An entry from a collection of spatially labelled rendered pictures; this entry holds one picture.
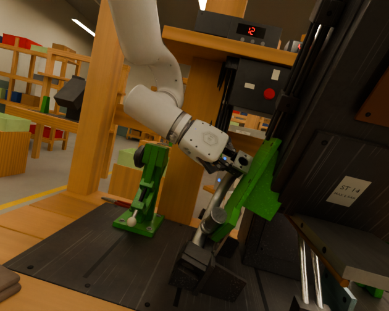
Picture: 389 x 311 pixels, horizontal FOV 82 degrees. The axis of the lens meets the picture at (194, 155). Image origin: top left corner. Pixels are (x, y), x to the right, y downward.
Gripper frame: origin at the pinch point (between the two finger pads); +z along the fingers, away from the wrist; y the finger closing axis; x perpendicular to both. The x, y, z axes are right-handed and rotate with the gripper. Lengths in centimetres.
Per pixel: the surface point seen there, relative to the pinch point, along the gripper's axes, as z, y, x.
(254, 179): 2.6, -7.5, -7.8
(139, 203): -16.5, -13.8, 23.0
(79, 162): -48, -5, 45
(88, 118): -53, 7, 33
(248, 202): 4.9, -10.2, -3.5
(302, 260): 18.2, -15.8, -5.1
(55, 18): -691, 557, 511
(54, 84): -341, 222, 358
